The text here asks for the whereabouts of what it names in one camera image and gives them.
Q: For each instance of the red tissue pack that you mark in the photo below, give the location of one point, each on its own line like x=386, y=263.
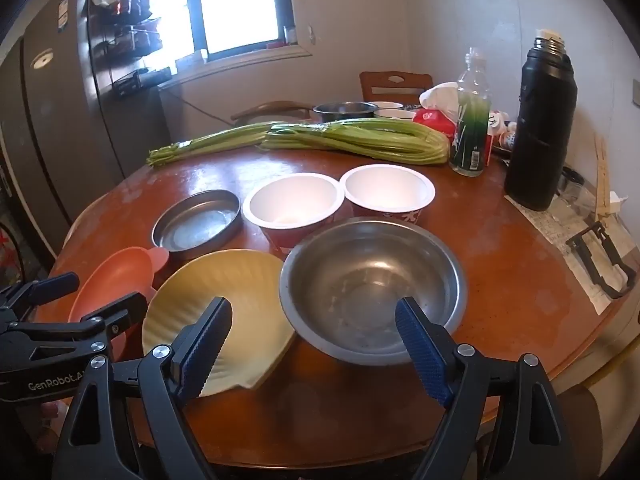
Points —
x=432, y=117

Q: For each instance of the wrapped celery bunch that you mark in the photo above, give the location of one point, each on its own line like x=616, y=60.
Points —
x=370, y=140

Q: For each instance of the round steel plate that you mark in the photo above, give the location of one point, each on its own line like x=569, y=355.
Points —
x=197, y=222

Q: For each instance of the white wall hook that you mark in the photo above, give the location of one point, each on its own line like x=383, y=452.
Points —
x=310, y=35

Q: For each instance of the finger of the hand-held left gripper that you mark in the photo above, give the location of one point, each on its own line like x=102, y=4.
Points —
x=52, y=286
x=120, y=307

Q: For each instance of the printed paper sheet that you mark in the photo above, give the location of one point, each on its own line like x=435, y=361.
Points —
x=550, y=230

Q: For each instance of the red can with white lid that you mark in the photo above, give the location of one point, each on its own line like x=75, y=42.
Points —
x=292, y=200

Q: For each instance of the clear glass jar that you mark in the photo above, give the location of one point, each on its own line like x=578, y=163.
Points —
x=575, y=195

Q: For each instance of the black thermos flask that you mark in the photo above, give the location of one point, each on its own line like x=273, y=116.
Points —
x=540, y=135

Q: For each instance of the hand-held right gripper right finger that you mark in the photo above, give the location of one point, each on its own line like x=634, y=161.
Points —
x=422, y=355

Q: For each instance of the small dark-lidded jar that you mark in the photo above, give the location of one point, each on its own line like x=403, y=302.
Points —
x=291, y=34

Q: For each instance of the small steel bowl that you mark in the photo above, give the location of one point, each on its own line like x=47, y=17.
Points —
x=345, y=110

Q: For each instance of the black clip frame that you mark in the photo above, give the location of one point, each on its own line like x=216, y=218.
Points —
x=607, y=287

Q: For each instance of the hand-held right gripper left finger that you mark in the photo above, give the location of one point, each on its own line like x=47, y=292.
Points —
x=197, y=355

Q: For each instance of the grey refrigerator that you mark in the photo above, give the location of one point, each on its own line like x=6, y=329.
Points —
x=55, y=125

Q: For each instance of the window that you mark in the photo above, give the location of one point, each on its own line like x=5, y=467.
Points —
x=235, y=0

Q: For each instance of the yellow shell-shaped plate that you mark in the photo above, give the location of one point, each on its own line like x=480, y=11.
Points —
x=235, y=275

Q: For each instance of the small white bottle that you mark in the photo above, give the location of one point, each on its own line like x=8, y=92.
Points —
x=505, y=135

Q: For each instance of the green-label plastic bottle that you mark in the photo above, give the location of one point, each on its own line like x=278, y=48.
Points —
x=470, y=130

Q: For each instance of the long celery bunch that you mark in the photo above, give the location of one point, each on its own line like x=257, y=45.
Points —
x=210, y=142

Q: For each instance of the white flat box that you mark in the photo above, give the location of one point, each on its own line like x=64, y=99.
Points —
x=191, y=60

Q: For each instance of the fridge side storage rack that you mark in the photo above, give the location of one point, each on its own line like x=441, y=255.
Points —
x=130, y=35

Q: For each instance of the wooden sticks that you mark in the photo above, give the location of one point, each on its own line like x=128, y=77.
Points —
x=601, y=175

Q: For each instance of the plain white bowl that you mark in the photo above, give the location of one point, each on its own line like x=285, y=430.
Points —
x=389, y=105

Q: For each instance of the slat-back wooden chair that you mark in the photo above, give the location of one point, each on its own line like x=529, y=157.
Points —
x=395, y=82

